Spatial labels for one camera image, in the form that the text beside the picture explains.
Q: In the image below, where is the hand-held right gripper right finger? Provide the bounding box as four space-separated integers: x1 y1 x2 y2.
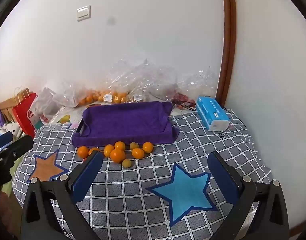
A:
207 151 290 240

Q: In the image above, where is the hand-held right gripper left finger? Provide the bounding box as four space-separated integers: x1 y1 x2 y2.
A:
20 150 105 240

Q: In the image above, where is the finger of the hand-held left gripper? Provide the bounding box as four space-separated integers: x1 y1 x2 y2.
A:
0 131 14 153
0 134 34 173

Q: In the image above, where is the large orange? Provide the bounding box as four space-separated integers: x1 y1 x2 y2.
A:
110 149 126 163

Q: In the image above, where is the black tray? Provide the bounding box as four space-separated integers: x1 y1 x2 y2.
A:
76 120 88 137

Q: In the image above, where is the person's left hand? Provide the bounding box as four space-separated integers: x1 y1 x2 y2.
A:
0 189 23 240

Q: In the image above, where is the white dotted cloth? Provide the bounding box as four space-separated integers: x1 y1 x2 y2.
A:
0 121 25 140

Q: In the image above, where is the red paper bag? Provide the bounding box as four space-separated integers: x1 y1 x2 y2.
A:
12 86 38 137

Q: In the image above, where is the brown paper bag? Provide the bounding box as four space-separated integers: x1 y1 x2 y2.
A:
0 97 20 123

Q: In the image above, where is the grey plaid star cloth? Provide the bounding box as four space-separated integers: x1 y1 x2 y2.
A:
11 107 272 240

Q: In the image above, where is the white plastic bag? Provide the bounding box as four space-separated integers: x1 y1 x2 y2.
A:
30 87 61 128

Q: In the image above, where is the white fruit-print mat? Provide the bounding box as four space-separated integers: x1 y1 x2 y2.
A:
46 102 103 130

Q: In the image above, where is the purple towel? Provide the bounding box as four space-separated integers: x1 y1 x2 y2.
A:
71 101 180 148

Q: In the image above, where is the blue tissue pack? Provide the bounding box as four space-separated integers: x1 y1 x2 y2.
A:
195 96 231 132

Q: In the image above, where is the clear bag of leafy oranges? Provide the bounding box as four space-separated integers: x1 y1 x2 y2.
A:
54 80 103 108

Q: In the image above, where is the clear bag of red fruit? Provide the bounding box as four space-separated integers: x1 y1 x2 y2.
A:
168 67 218 105

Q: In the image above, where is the clear bag of yellowish fruit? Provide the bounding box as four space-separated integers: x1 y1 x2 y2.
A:
128 65 180 103

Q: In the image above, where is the brown wooden door frame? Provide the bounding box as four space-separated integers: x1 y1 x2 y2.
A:
215 0 237 108

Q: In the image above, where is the white light switch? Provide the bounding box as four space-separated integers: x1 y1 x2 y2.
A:
76 5 91 22

